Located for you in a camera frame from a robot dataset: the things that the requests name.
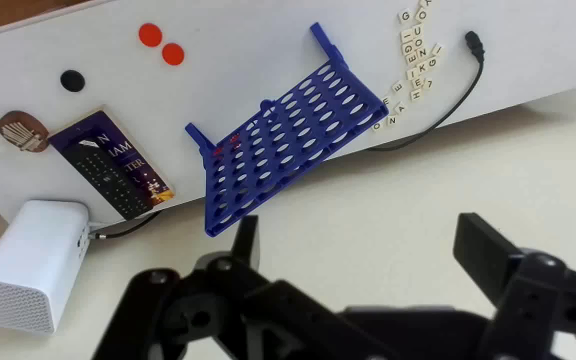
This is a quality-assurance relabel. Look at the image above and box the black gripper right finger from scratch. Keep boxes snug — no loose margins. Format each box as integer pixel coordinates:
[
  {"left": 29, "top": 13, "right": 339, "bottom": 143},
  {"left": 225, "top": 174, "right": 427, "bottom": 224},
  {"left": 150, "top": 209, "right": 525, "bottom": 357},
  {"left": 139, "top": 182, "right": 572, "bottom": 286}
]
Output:
[{"left": 452, "top": 211, "right": 576, "bottom": 360}]

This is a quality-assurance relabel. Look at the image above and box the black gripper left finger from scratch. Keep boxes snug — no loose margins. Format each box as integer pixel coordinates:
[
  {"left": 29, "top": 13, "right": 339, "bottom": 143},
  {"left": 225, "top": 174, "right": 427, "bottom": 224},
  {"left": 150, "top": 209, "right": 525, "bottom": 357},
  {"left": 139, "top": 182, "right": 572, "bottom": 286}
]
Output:
[{"left": 89, "top": 214, "right": 383, "bottom": 360}]

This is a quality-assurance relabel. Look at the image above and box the black remote control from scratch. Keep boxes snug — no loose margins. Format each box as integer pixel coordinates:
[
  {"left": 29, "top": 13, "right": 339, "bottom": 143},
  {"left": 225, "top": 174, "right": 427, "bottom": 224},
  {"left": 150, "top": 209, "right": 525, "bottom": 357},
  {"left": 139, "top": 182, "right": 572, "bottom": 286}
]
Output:
[{"left": 65, "top": 135, "right": 145, "bottom": 217}]

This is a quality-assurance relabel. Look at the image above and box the white speaker box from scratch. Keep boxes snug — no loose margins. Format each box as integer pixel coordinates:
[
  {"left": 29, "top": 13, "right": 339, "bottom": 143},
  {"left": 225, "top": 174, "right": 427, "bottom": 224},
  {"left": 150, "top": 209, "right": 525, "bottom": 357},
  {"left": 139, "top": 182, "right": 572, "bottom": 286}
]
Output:
[{"left": 0, "top": 197, "right": 93, "bottom": 336}]

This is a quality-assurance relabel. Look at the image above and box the brown oval wooden piece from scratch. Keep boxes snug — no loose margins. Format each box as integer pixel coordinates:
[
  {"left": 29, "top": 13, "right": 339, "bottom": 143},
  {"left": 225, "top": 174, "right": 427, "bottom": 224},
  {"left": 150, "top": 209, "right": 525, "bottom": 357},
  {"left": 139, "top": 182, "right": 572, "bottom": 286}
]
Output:
[{"left": 0, "top": 110, "right": 52, "bottom": 153}]

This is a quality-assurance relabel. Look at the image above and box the black game disc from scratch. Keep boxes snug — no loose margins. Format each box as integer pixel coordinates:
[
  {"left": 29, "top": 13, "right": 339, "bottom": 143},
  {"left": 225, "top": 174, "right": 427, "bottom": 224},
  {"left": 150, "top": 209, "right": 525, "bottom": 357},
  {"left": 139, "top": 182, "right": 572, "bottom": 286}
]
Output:
[{"left": 57, "top": 68, "right": 87, "bottom": 93}]

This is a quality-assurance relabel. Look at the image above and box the blue connect four grid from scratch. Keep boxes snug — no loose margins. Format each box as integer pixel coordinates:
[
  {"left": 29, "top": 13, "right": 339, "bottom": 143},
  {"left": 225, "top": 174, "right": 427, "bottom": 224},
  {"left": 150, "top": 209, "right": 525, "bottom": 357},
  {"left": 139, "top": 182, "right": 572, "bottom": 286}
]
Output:
[{"left": 184, "top": 20, "right": 392, "bottom": 237}]

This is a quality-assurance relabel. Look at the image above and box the black speaker cable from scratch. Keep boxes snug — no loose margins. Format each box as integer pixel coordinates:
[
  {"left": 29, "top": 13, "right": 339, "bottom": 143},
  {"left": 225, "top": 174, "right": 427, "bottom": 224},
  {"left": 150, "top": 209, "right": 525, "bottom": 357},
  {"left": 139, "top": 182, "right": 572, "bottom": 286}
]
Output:
[{"left": 85, "top": 207, "right": 164, "bottom": 242}]

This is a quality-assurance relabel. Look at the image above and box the black cable with plug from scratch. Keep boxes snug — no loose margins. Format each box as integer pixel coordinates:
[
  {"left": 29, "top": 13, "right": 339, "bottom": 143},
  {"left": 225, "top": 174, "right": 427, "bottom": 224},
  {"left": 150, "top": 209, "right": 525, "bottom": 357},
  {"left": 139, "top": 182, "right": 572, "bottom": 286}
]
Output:
[{"left": 365, "top": 28, "right": 487, "bottom": 151}]

